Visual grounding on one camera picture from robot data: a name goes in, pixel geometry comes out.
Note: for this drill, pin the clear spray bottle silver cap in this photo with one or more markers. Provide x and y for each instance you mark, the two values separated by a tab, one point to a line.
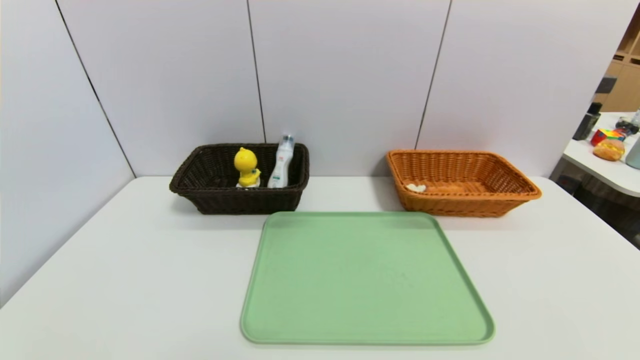
281	165

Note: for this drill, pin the yellow duck toy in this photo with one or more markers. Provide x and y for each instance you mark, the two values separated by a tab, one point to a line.
246	167

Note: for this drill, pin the toy cake slice with fruit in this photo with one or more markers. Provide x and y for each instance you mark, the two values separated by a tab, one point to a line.
416	188

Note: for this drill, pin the dark brown wicker basket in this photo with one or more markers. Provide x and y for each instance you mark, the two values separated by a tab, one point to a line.
240	200

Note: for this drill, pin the orange wicker basket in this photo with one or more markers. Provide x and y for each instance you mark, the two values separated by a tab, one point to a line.
465	205

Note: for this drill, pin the light green plastic tray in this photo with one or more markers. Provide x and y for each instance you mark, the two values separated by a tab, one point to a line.
370	300

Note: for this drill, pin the black bottle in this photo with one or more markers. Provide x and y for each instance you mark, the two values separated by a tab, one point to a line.
586	125

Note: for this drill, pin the colourful toy cube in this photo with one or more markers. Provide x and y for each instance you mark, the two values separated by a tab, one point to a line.
602	136

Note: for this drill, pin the toy bread bun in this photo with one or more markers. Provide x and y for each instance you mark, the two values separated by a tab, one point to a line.
609	150

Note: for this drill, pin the white side table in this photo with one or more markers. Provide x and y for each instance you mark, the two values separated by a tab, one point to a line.
617	172

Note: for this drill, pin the dark glass jar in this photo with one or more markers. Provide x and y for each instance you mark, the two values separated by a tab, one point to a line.
626	124

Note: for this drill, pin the pale green cup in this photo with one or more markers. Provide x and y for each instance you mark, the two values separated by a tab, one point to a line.
634	155

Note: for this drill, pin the wooden shelf unit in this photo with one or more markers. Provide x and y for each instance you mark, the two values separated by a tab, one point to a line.
625	90

